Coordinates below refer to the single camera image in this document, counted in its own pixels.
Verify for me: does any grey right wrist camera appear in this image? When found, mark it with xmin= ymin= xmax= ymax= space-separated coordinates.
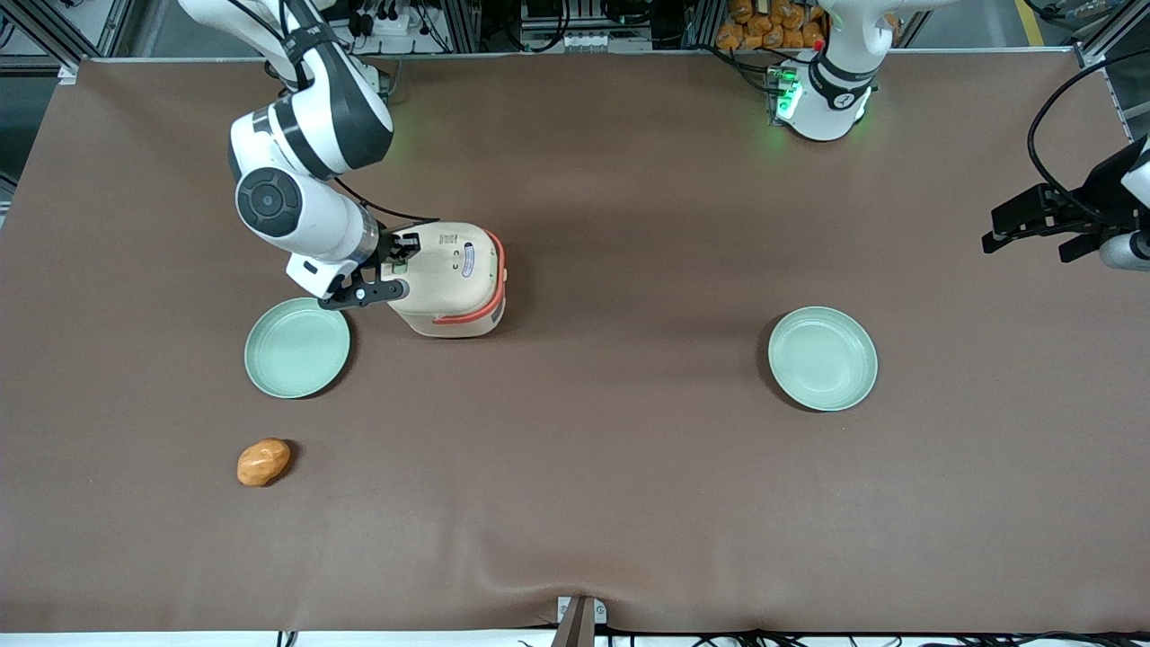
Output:
xmin=285 ymin=253 xmax=361 ymax=301

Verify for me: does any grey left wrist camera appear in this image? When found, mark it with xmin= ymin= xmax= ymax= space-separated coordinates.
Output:
xmin=1099 ymin=231 xmax=1150 ymax=272

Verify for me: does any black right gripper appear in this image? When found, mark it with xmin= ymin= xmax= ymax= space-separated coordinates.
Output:
xmin=317 ymin=230 xmax=424 ymax=313

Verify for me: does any beige rice cooker orange handle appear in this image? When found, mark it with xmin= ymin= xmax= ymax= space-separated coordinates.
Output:
xmin=385 ymin=221 xmax=508 ymax=341

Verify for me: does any brown table mat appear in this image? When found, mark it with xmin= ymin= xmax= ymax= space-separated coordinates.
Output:
xmin=0 ymin=49 xmax=1150 ymax=635

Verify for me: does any metal table clamp bracket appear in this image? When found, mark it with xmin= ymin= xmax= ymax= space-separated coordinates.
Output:
xmin=550 ymin=595 xmax=609 ymax=647

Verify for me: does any white power strip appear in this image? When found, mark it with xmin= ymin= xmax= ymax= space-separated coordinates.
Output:
xmin=352 ymin=0 xmax=434 ymax=39

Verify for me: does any orange-brown bread roll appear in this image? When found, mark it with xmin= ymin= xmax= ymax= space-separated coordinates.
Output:
xmin=236 ymin=437 xmax=293 ymax=489

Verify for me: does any aluminium frame post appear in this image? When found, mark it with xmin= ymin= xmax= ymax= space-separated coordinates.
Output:
xmin=1069 ymin=0 xmax=1150 ymax=71
xmin=0 ymin=0 xmax=137 ymax=84

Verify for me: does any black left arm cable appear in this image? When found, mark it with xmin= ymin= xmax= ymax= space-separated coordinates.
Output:
xmin=1027 ymin=49 xmax=1150 ymax=227

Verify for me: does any bag of orange bread rolls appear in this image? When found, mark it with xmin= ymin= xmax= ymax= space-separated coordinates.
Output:
xmin=715 ymin=0 xmax=829 ymax=52

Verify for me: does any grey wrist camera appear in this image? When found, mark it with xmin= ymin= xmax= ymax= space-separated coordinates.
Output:
xmin=1099 ymin=231 xmax=1150 ymax=272
xmin=285 ymin=253 xmax=361 ymax=301

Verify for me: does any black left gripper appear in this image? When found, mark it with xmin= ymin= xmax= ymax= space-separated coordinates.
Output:
xmin=981 ymin=135 xmax=1150 ymax=264

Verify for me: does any pale green round plate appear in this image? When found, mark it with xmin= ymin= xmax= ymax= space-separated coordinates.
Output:
xmin=766 ymin=306 xmax=880 ymax=413
xmin=243 ymin=297 xmax=352 ymax=401

